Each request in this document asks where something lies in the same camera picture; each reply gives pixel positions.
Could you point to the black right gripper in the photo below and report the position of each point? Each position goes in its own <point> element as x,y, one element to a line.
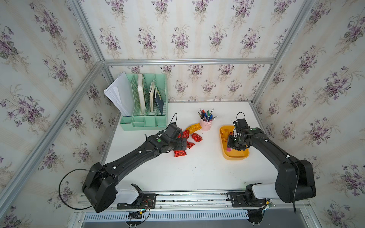
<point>230,144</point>

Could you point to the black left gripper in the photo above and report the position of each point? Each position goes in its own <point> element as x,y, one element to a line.
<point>180,147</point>

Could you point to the red tea bag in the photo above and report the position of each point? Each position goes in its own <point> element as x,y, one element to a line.
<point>189,145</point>
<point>186,134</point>
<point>196,137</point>
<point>180,153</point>

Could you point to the small yellow tea bag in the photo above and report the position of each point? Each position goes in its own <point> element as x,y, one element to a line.
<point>225,134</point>

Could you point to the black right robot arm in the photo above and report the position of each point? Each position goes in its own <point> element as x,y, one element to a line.
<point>295,180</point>

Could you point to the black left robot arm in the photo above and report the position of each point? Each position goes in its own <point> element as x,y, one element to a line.
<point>100,184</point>

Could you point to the yellow plastic storage box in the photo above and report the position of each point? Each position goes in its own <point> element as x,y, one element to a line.
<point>233,155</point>

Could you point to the red tea bag under yellow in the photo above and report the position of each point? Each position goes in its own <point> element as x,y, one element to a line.
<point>186,134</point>

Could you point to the yellow tea bag by cup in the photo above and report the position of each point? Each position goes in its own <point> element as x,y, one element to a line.
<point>193,128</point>

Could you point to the pink pen cup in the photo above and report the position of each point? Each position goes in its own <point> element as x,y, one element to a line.
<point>205,125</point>

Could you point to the pens in cup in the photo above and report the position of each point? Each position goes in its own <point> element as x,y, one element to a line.
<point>206,115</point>

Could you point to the dark blue book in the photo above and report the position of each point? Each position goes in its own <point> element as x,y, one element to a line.
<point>159,102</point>

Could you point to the green desk file organizer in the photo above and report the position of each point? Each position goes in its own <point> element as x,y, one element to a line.
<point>150,121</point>

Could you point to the tan worn-edge book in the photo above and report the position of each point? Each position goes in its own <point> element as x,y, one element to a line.
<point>152,95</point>

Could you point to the white paper stack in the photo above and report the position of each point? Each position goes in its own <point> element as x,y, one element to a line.
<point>121,95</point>

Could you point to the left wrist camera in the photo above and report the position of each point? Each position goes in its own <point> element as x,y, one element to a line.
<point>173,131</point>

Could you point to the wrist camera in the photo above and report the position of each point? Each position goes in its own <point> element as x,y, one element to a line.
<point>173,131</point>
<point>240,125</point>

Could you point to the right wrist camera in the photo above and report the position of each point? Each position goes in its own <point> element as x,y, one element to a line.
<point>240,125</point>

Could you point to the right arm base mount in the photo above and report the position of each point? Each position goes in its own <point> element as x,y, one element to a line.
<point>247,199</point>

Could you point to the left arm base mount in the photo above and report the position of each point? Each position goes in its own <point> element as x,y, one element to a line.
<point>132,197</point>

